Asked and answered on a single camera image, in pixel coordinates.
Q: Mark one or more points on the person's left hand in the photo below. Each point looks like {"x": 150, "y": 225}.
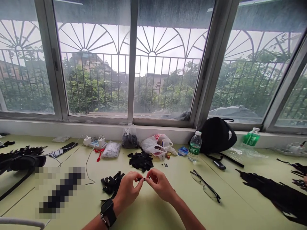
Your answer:
{"x": 127, "y": 189}

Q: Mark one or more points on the person's right hand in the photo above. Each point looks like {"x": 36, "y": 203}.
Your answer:
{"x": 162, "y": 185}

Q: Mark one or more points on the heap of black folded strips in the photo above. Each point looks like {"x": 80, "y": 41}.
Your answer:
{"x": 110, "y": 183}

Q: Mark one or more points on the small black buttons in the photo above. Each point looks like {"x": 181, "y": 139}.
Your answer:
{"x": 165, "y": 164}

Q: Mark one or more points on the pile of black fabric squares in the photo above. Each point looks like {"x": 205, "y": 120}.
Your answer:
{"x": 140, "y": 161}

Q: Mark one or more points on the small wrapped candies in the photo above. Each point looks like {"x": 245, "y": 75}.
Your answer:
{"x": 169, "y": 154}

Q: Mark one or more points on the blue snack packet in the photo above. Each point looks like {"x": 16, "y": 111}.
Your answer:
{"x": 183, "y": 151}

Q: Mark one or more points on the white plastic bag red print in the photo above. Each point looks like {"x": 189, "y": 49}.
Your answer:
{"x": 154, "y": 145}

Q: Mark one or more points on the clear bag of speckled pieces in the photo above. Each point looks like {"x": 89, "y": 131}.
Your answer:
{"x": 110, "y": 149}

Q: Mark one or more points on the black rimmed eyeglasses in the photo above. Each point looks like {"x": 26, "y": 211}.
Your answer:
{"x": 205, "y": 185}

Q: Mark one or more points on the red ribbon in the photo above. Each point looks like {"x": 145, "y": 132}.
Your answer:
{"x": 98, "y": 153}

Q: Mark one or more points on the clear water bottle green label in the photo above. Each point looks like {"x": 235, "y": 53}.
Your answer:
{"x": 194, "y": 147}

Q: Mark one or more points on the clear bag of black pieces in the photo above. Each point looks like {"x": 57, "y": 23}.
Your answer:
{"x": 129, "y": 138}

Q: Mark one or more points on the white charger plug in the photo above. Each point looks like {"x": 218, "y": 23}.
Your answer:
{"x": 87, "y": 139}
{"x": 102, "y": 140}

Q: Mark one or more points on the small black oval device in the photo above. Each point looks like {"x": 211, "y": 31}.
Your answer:
{"x": 219, "y": 164}

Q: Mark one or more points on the black smartphone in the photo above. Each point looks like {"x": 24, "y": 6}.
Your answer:
{"x": 69, "y": 145}

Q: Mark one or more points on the black backpack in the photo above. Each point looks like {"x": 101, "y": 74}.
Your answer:
{"x": 217, "y": 136}

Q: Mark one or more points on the white flat packet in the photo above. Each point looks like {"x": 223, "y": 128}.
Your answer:
{"x": 61, "y": 139}

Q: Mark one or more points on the clear plastic sheet bag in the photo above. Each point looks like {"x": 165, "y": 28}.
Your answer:
{"x": 248, "y": 153}

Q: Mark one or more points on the green plastic bottle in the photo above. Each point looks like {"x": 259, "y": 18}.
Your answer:
{"x": 250, "y": 138}

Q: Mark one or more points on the spread of long black strips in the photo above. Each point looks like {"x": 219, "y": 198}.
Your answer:
{"x": 22, "y": 151}

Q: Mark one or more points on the large pile of black strips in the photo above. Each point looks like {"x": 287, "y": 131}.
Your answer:
{"x": 275, "y": 194}

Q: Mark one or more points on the window with metal grille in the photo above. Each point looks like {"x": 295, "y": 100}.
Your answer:
{"x": 148, "y": 62}

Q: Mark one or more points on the white power strip with plugs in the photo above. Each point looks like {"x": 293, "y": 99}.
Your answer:
{"x": 289, "y": 146}

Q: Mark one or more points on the row of black fabric strips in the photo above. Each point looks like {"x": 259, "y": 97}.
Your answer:
{"x": 295, "y": 169}

